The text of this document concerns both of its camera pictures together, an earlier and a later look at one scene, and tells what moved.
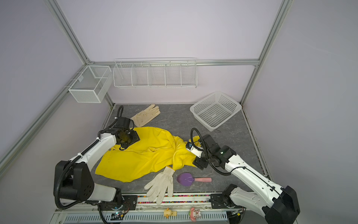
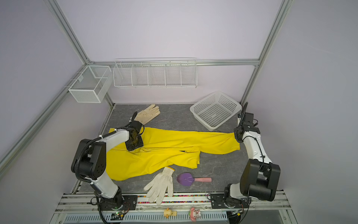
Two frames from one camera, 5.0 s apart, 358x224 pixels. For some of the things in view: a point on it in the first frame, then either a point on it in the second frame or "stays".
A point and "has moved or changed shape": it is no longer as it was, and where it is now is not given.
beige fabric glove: [142, 117] stays
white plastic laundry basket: [214, 110] stays
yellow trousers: [157, 150] has moved or changed shape
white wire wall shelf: [155, 73] stays
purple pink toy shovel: [186, 179] stays
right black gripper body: [201, 162] → [236, 131]
